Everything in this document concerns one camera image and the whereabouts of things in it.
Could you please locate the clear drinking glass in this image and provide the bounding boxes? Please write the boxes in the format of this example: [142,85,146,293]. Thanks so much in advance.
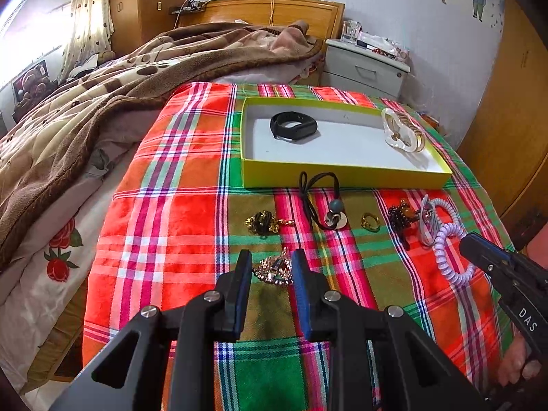
[341,21,360,46]

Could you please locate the white floral bedsheet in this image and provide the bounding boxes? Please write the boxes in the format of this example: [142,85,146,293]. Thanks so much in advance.
[0,150,142,395]

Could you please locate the power strip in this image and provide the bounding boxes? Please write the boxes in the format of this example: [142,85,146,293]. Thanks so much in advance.
[169,0,208,14]

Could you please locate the person's right hand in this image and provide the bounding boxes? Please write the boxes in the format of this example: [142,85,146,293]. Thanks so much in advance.
[498,333,537,388]

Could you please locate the plaid cloth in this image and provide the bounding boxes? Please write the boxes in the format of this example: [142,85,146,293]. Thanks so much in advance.
[81,81,521,411]

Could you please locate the purple spiral hair tie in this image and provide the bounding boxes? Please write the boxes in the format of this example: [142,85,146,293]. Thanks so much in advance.
[433,222,477,287]

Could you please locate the black fitness band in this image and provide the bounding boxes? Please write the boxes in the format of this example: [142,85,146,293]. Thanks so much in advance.
[270,112,319,142]

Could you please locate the window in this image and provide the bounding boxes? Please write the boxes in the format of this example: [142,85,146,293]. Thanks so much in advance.
[0,0,73,88]

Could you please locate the white nightstand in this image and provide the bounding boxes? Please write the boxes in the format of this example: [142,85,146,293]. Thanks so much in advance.
[321,38,412,99]

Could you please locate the gold and black chain bracelet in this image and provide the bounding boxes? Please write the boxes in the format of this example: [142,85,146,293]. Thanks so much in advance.
[244,211,296,237]

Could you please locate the black cord pendant necklace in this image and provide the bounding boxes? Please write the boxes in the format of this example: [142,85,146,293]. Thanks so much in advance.
[298,170,348,232]

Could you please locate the crumpled plastic packaging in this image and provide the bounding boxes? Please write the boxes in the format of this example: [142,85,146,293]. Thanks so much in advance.
[357,30,409,63]

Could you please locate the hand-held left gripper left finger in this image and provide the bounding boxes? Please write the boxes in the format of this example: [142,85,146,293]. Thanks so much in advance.
[49,249,253,411]

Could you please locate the wooden door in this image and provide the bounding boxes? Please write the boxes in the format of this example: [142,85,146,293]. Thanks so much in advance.
[456,0,548,232]

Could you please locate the wooden wardrobe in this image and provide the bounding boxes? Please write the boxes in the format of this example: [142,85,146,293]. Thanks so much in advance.
[109,0,191,58]

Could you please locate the black beaded bracelet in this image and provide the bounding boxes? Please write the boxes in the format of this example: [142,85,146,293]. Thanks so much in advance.
[387,199,422,249]

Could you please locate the yellow-green shallow box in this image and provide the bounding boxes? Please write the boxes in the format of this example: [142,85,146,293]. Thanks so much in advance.
[240,97,453,190]

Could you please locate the pale blue spiral hair tie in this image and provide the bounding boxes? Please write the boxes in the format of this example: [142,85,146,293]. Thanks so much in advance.
[428,198,463,225]

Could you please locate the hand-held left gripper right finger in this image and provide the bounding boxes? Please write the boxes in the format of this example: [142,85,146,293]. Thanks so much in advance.
[291,249,489,411]

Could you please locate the wooden bed headboard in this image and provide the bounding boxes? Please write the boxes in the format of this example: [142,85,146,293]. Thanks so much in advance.
[177,0,347,43]

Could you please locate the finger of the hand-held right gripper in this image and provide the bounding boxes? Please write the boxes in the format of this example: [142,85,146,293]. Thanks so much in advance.
[459,232,521,284]

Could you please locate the gold bangles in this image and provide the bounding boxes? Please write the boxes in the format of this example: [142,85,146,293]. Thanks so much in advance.
[396,115,427,153]

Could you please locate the brown patterned blanket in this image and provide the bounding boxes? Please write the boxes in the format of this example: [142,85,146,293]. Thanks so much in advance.
[0,19,324,266]

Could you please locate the dotted curtain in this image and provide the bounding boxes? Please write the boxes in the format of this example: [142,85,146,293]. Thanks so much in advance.
[60,0,116,82]

